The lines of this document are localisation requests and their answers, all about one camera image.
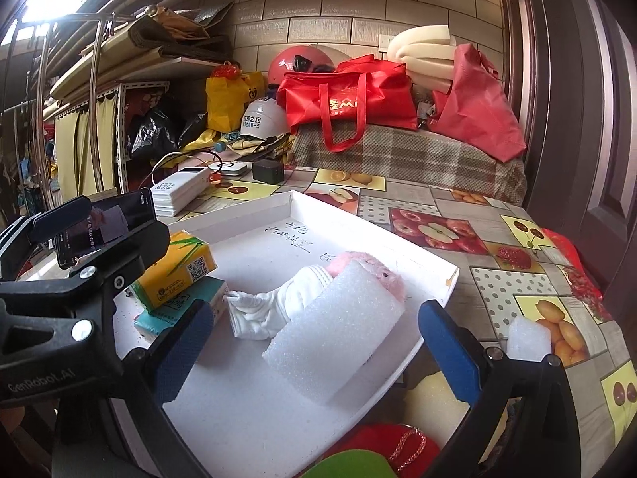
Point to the metal shelf rack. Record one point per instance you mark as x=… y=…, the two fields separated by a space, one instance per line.
x=121 y=124

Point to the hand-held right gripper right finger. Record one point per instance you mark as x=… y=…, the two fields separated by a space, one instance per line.
x=448 y=353

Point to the red helmet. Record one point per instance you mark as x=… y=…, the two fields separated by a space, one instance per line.
x=293 y=59

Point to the white foam sheet roll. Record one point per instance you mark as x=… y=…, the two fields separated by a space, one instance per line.
x=333 y=338

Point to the steel clothes rack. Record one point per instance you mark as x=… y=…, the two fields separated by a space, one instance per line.
x=92 y=109

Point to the cream foam roll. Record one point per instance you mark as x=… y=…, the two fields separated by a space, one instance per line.
x=423 y=52

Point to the red printed bag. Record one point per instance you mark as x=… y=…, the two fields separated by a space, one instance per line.
x=577 y=274

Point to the white shallow tray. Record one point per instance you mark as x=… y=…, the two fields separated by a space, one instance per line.
x=239 y=423

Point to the yellow cloth pile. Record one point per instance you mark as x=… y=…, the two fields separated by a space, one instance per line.
x=249 y=144

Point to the white power bank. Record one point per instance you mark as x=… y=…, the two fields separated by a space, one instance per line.
x=179 y=191

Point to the pink-red fabric bag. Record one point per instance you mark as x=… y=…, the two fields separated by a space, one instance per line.
x=477 y=114

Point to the folded brown mat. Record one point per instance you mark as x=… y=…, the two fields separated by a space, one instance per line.
x=169 y=40

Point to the white helmet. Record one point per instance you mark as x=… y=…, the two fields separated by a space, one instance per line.
x=263 y=119

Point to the grey panelled door leaf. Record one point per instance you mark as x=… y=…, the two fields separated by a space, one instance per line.
x=572 y=109

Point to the yellow tissue pack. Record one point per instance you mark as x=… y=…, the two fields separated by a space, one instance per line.
x=174 y=269

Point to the fruit print tablecloth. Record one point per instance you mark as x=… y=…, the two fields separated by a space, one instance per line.
x=497 y=279

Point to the white glove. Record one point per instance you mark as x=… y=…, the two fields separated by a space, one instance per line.
x=278 y=303

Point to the teal tissue pack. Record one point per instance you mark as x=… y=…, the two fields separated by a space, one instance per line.
x=154 y=322

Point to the small white foam block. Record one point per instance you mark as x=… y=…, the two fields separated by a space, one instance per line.
x=528 y=339

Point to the yellow curtain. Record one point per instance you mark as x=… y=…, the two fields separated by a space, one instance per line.
x=69 y=149

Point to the black plastic bag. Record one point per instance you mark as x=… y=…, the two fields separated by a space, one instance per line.
x=154 y=132

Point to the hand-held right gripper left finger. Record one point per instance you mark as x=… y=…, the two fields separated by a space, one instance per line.
x=181 y=353

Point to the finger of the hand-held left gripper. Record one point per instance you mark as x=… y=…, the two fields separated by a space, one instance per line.
x=50 y=219
x=134 y=249

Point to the white wall switch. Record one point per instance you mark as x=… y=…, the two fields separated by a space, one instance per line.
x=385 y=43

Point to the black smartphone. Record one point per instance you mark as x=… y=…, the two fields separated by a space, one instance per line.
x=124 y=214

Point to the pink plush toy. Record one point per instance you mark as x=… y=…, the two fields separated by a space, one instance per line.
x=378 y=274

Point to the white flat charger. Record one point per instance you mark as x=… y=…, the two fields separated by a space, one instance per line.
x=229 y=168

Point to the plaid cloth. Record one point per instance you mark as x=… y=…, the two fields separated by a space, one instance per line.
x=398 y=159

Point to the black box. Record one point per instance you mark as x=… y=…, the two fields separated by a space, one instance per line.
x=267 y=172

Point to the glossy red tote bag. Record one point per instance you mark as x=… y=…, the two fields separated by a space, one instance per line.
x=358 y=99

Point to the yellow bag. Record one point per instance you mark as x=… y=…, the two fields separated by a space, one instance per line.
x=226 y=104

